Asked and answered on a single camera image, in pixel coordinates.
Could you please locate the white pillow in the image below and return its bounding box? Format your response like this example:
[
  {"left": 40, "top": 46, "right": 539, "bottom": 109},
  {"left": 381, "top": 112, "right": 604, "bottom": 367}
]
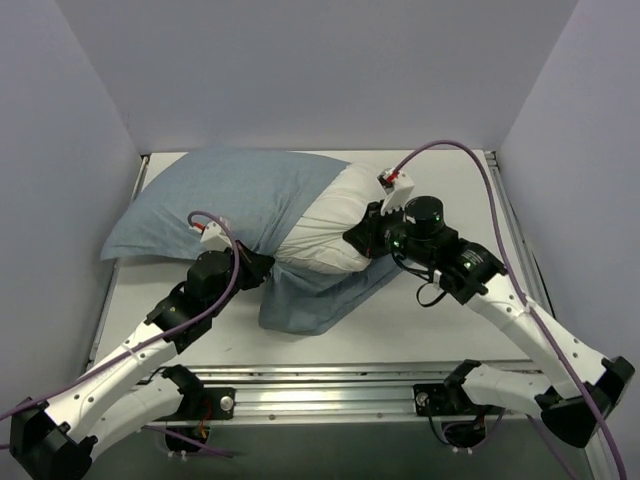
[{"left": 276, "top": 163, "right": 384, "bottom": 275}]

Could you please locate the pillowcase grey outside blue inside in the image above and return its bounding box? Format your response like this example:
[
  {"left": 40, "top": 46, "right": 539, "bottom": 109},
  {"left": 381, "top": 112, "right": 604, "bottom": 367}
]
[{"left": 101, "top": 148, "right": 400, "bottom": 335}]

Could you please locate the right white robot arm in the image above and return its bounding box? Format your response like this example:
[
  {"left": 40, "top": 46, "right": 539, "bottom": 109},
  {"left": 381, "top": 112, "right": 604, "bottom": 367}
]
[{"left": 343, "top": 196, "right": 635, "bottom": 448}]

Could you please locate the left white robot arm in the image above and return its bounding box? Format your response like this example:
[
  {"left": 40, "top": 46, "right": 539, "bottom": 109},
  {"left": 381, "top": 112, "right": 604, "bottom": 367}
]
[{"left": 8, "top": 241, "right": 275, "bottom": 479}]

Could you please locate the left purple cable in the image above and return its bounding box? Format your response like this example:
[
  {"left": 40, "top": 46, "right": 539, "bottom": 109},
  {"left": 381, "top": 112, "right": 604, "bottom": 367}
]
[{"left": 0, "top": 209, "right": 241, "bottom": 458}]

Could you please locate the purple cable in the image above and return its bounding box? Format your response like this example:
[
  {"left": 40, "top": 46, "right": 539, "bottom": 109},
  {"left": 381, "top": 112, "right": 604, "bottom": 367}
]
[
  {"left": 0, "top": 209, "right": 241, "bottom": 458},
  {"left": 394, "top": 140, "right": 628, "bottom": 480}
]

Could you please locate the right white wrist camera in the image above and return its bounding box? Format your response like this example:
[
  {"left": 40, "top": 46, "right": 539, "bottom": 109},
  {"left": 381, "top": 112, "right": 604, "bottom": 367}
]
[{"left": 378, "top": 168, "right": 415, "bottom": 216}]

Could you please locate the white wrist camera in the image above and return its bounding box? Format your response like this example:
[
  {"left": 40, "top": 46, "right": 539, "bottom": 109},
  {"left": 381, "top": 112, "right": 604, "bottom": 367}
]
[
  {"left": 378, "top": 168, "right": 415, "bottom": 216},
  {"left": 191, "top": 218, "right": 232, "bottom": 251}
]

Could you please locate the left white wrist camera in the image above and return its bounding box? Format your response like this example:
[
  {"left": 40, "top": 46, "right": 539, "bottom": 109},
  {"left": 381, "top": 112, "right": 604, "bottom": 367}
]
[{"left": 191, "top": 218, "right": 232, "bottom": 251}]

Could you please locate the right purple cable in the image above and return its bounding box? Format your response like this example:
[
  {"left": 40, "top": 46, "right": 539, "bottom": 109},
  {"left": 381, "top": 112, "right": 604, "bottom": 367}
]
[{"left": 394, "top": 140, "right": 628, "bottom": 480}]

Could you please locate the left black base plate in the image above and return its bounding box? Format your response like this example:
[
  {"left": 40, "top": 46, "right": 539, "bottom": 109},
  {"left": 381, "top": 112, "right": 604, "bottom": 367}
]
[{"left": 158, "top": 387, "right": 236, "bottom": 422}]

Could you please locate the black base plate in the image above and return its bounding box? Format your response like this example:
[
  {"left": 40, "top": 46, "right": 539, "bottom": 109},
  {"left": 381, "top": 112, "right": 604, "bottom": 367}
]
[
  {"left": 158, "top": 387, "right": 236, "bottom": 422},
  {"left": 412, "top": 383, "right": 502, "bottom": 417}
]

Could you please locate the aluminium rail frame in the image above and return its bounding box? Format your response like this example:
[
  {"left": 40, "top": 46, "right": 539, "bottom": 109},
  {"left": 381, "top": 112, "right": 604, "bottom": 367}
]
[{"left": 49, "top": 151, "right": 601, "bottom": 480}]

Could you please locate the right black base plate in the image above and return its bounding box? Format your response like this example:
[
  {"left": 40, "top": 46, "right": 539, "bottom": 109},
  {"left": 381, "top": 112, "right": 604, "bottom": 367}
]
[{"left": 412, "top": 383, "right": 502, "bottom": 417}]

